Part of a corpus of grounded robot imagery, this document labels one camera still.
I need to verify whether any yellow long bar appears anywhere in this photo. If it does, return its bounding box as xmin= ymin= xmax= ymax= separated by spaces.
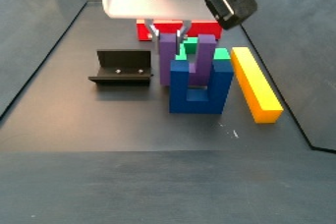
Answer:
xmin=231 ymin=47 xmax=284 ymax=124

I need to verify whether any green block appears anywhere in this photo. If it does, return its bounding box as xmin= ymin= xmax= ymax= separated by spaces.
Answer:
xmin=175 ymin=37 xmax=230 ymax=60

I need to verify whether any black angle bracket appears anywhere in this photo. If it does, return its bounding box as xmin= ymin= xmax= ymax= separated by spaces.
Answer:
xmin=88 ymin=49 xmax=152 ymax=84

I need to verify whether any purple U-shaped block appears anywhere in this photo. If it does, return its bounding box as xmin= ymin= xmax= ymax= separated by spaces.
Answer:
xmin=159 ymin=33 xmax=216 ymax=86

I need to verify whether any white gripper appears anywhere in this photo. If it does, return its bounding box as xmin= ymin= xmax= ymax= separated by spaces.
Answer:
xmin=103 ymin=0 xmax=212 ymax=53

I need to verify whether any blue U-shaped block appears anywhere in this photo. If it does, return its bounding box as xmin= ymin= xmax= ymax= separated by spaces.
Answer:
xmin=170 ymin=60 xmax=234 ymax=114

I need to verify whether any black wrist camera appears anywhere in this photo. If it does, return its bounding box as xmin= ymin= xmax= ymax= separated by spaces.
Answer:
xmin=207 ymin=0 xmax=258 ymax=29

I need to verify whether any red slotted board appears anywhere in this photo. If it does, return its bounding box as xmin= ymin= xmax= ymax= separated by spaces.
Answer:
xmin=135 ymin=19 xmax=222 ymax=41

